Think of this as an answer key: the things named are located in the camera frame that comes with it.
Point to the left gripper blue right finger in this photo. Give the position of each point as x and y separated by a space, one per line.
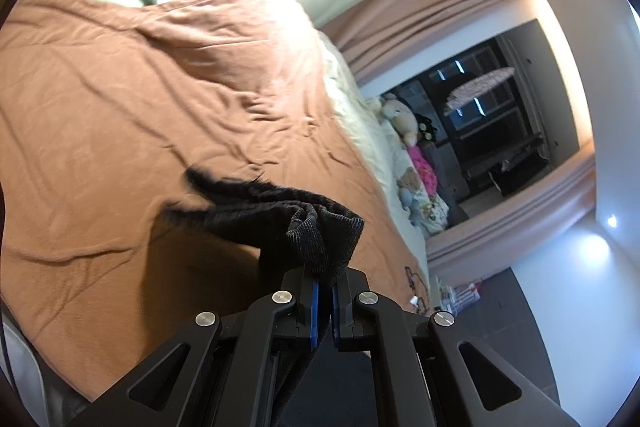
364 320

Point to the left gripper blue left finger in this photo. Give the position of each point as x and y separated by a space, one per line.
277 342

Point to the black denim pants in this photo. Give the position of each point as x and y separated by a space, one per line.
291 228

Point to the striped bag on cabinet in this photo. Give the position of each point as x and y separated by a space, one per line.
466 295

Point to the grey blue plush toy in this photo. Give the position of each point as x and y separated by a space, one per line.
409 197

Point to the pink garment on bed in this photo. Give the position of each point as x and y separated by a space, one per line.
424 169

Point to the pink curtain right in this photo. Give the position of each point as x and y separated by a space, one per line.
492 241

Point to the pink curtain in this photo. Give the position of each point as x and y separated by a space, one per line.
492 241
376 35

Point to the cream plush toy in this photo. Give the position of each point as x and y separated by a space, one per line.
401 118

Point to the floral hanging garment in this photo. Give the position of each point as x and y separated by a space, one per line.
476 87

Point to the brown bed blanket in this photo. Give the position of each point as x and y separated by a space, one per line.
103 108

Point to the pink curtain left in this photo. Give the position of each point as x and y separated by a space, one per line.
376 35

